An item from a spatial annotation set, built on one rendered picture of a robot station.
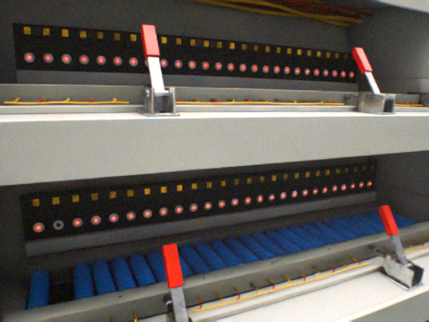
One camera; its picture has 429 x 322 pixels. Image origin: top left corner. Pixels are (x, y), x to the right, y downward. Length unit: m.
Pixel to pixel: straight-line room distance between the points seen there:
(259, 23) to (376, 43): 0.22
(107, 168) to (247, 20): 0.41
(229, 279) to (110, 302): 0.12
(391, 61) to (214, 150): 0.45
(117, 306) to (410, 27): 0.59
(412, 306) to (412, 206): 0.24
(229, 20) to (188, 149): 0.35
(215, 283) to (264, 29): 0.44
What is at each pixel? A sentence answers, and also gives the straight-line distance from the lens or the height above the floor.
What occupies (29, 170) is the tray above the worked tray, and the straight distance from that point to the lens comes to 0.26.
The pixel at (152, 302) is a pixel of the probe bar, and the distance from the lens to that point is 0.33.
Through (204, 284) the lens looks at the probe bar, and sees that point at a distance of 0.34.
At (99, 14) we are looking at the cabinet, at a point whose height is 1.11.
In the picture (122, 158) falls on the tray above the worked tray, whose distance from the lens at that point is 0.26.
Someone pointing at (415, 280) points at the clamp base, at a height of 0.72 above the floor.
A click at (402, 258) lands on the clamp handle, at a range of 0.44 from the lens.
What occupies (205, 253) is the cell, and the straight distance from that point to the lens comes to 0.40.
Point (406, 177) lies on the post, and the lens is 0.64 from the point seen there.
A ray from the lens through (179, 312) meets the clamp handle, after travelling 0.29.
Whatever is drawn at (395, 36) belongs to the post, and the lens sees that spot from 0.66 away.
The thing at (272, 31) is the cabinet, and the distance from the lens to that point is 0.62.
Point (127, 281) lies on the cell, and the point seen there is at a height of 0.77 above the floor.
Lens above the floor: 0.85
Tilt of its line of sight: 6 degrees up
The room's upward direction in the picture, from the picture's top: 7 degrees counter-clockwise
